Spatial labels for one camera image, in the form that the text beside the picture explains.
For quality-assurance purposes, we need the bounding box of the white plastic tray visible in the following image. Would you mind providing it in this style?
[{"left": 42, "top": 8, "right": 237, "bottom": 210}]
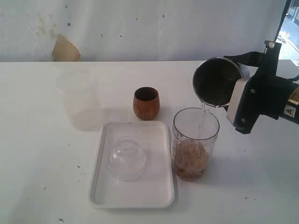
[{"left": 87, "top": 121, "right": 175, "bottom": 209}]

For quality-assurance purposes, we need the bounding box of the clear plastic dome lid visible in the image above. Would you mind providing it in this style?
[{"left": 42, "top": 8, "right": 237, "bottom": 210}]
[{"left": 107, "top": 136, "right": 146, "bottom": 182}]

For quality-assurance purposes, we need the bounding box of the stainless steel cup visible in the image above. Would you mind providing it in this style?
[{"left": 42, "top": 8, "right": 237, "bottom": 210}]
[{"left": 192, "top": 56, "right": 249, "bottom": 107}]

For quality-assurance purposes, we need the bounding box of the brown wooden cup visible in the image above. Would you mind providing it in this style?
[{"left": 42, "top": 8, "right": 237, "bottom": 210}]
[{"left": 133, "top": 87, "right": 160, "bottom": 121}]

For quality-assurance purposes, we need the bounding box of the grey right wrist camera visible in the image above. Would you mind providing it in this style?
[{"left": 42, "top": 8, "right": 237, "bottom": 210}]
[{"left": 227, "top": 78, "right": 249, "bottom": 127}]

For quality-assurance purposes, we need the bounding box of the dark window frame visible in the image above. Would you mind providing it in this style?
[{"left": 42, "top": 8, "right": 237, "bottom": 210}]
[{"left": 273, "top": 0, "right": 291, "bottom": 42}]

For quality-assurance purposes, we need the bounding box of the clear plastic shaker cup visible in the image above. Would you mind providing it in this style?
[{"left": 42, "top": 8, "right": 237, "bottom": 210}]
[{"left": 171, "top": 107, "right": 220, "bottom": 181}]

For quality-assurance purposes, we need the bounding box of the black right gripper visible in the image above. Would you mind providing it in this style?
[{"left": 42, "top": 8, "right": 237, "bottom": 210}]
[{"left": 224, "top": 41, "right": 294, "bottom": 134}]

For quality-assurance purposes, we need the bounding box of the translucent plastic container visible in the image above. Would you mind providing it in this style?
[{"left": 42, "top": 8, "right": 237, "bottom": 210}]
[{"left": 56, "top": 70, "right": 103, "bottom": 131}]

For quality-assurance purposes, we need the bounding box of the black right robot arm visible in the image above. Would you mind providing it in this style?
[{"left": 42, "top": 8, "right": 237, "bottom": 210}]
[{"left": 226, "top": 41, "right": 299, "bottom": 134}]

